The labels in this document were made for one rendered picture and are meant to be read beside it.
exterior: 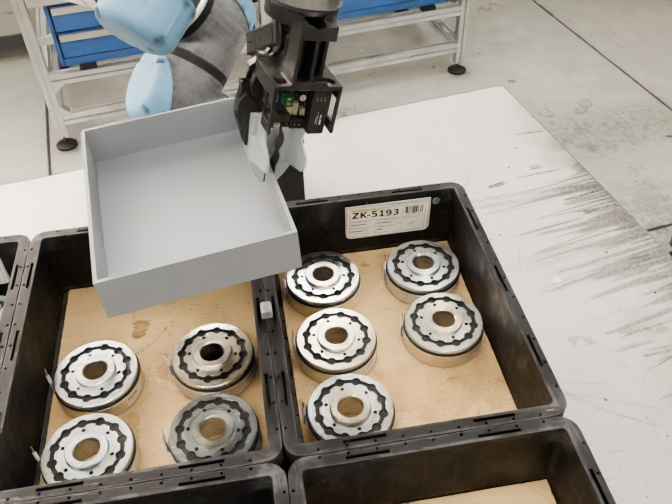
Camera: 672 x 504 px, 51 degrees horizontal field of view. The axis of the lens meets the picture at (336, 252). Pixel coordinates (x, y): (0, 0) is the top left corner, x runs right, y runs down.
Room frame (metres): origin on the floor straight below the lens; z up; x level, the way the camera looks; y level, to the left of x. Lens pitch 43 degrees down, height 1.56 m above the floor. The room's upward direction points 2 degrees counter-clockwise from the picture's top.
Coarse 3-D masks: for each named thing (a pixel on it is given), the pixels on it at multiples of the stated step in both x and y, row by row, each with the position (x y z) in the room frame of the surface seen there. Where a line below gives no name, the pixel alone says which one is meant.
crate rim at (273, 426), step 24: (48, 240) 0.71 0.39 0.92; (24, 288) 0.61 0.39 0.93; (24, 312) 0.57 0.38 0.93; (264, 336) 0.52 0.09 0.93; (264, 360) 0.49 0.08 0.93; (0, 384) 0.47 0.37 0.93; (264, 384) 0.46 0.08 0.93; (0, 408) 0.44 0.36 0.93; (264, 408) 0.43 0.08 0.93; (0, 432) 0.41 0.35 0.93; (240, 456) 0.37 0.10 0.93; (264, 456) 0.37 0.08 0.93; (72, 480) 0.35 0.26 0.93; (96, 480) 0.35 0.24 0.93; (120, 480) 0.35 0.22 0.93; (144, 480) 0.35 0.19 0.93
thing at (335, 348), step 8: (320, 328) 0.59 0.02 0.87; (328, 328) 0.59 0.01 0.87; (336, 328) 0.59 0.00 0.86; (344, 328) 0.58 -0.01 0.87; (352, 328) 0.58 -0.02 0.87; (320, 336) 0.57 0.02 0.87; (352, 336) 0.57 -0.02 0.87; (320, 344) 0.56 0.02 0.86; (328, 344) 0.56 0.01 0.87; (336, 344) 0.56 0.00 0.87; (344, 344) 0.56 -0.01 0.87; (352, 344) 0.56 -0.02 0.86; (336, 352) 0.55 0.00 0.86
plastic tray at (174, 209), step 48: (96, 144) 0.72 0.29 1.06; (144, 144) 0.74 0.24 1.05; (192, 144) 0.75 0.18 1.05; (240, 144) 0.74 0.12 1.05; (96, 192) 0.65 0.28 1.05; (144, 192) 0.65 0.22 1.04; (192, 192) 0.65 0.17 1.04; (240, 192) 0.64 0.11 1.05; (96, 240) 0.54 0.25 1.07; (144, 240) 0.57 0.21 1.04; (192, 240) 0.57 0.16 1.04; (240, 240) 0.56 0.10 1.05; (288, 240) 0.52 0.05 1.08; (96, 288) 0.46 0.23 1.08; (144, 288) 0.48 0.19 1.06; (192, 288) 0.49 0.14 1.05
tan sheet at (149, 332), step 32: (224, 288) 0.70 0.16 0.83; (96, 320) 0.64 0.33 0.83; (128, 320) 0.64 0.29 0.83; (160, 320) 0.64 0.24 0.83; (192, 320) 0.64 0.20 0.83; (224, 320) 0.64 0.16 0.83; (64, 352) 0.59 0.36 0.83; (160, 352) 0.58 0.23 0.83; (256, 352) 0.58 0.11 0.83; (160, 384) 0.53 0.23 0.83; (256, 384) 0.53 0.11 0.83; (64, 416) 0.49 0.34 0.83; (128, 416) 0.49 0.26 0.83; (160, 416) 0.49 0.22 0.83; (160, 448) 0.44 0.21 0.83
